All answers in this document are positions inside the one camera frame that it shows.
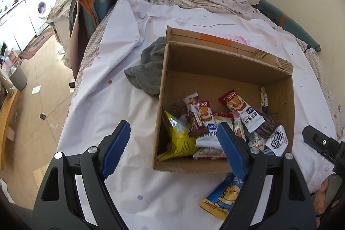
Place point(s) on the person's grey trouser leg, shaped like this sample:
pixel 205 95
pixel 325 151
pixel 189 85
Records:
pixel 21 219

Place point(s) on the pink striped snack packet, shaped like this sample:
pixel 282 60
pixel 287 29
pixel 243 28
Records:
pixel 238 129

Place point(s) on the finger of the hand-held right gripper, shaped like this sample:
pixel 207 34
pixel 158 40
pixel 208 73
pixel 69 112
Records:
pixel 320 138

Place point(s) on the wooden table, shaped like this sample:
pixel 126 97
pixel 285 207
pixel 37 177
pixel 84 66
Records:
pixel 8 116

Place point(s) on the white cabinet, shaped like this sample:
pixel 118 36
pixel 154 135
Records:
pixel 62 33

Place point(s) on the white washing machine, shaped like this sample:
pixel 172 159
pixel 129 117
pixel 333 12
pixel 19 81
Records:
pixel 41 7

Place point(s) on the dark brown snack packet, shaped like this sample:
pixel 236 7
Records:
pixel 266 125

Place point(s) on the teal orange cloth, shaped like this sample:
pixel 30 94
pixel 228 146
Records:
pixel 99 6

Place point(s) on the white kitchen cabinets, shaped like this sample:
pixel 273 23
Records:
pixel 16 28

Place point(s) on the grey cloth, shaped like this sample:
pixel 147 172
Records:
pixel 148 71

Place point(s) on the patterned floor rug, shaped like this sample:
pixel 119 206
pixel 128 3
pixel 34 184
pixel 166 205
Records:
pixel 37 42

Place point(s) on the grey trash bin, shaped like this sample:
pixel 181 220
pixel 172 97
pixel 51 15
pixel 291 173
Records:
pixel 18 77

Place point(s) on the orange white carton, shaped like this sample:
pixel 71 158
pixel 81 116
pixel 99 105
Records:
pixel 14 57

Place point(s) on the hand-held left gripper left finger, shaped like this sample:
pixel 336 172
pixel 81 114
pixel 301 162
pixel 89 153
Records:
pixel 116 149

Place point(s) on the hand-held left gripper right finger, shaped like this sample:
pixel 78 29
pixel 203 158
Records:
pixel 231 149

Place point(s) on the teal cushion with orange stripe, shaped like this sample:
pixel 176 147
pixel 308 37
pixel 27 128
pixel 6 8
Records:
pixel 293 25

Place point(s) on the white and yellow snack bag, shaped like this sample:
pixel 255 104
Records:
pixel 180 143

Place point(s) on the brown chocolate snack packet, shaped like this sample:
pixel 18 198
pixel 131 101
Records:
pixel 195 122

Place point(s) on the small black floor object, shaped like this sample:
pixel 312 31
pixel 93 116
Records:
pixel 42 116

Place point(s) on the white packet with black print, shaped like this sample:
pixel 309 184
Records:
pixel 277 141

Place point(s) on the person's right hand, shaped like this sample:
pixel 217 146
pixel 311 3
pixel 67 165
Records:
pixel 320 197

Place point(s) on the cardboard box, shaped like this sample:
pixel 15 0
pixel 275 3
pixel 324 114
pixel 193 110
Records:
pixel 229 71

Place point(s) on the blue yellow tiger snack packet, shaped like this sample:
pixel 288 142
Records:
pixel 221 197

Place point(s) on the white paper sheet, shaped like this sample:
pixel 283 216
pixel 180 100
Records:
pixel 35 90

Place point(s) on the white bed sheet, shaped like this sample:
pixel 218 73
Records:
pixel 107 111

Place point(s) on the narrow white snack packet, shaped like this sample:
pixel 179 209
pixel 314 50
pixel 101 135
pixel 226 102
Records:
pixel 264 100

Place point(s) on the floral cloth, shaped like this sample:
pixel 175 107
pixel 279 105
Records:
pixel 63 1

